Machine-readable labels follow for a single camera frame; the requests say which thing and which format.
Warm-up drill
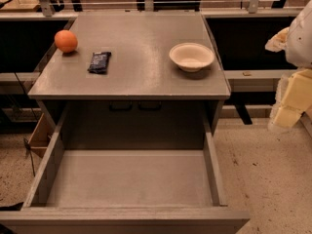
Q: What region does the grey drawer cabinet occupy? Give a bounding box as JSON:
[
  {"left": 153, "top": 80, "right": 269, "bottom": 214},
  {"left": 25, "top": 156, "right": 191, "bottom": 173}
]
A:
[{"left": 29, "top": 12, "right": 230, "bottom": 149}]

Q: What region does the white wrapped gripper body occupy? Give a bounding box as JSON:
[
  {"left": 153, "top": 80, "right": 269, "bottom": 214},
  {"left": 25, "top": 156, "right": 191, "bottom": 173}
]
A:
[{"left": 265, "top": 27, "right": 289, "bottom": 53}]

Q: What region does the cardboard box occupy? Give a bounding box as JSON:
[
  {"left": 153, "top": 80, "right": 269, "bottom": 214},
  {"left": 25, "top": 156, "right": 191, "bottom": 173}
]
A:
[{"left": 28, "top": 114, "right": 54, "bottom": 158}]

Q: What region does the white paper bowl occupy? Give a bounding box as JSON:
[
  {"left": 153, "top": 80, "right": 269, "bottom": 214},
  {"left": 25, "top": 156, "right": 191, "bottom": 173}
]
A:
[{"left": 169, "top": 43, "right": 215, "bottom": 72}]

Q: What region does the black floor cable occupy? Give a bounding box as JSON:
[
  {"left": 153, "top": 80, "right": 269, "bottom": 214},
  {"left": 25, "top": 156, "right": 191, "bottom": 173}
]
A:
[{"left": 13, "top": 71, "right": 37, "bottom": 177}]

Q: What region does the dark blue snack packet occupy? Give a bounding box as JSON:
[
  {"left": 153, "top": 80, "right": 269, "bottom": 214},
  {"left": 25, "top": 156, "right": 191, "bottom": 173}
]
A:
[{"left": 88, "top": 52, "right": 111, "bottom": 74}]

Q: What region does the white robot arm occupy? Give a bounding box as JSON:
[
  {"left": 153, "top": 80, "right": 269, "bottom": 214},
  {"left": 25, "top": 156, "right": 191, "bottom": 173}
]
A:
[{"left": 265, "top": 1, "right": 312, "bottom": 132}]

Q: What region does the grey top drawer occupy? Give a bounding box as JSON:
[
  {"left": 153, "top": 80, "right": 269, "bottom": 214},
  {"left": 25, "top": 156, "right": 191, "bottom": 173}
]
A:
[{"left": 0, "top": 101, "right": 250, "bottom": 234}]

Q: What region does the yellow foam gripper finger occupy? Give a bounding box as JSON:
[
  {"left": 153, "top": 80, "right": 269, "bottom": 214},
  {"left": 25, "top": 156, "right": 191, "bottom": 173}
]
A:
[{"left": 268, "top": 69, "right": 312, "bottom": 130}]

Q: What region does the black shoe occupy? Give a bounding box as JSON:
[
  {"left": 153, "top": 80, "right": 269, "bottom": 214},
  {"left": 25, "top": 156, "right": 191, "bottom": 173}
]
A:
[{"left": 0, "top": 202, "right": 23, "bottom": 212}]

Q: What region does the orange fruit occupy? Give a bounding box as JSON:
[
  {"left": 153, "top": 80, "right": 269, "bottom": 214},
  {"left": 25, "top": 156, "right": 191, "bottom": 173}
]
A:
[{"left": 55, "top": 30, "right": 78, "bottom": 53}]

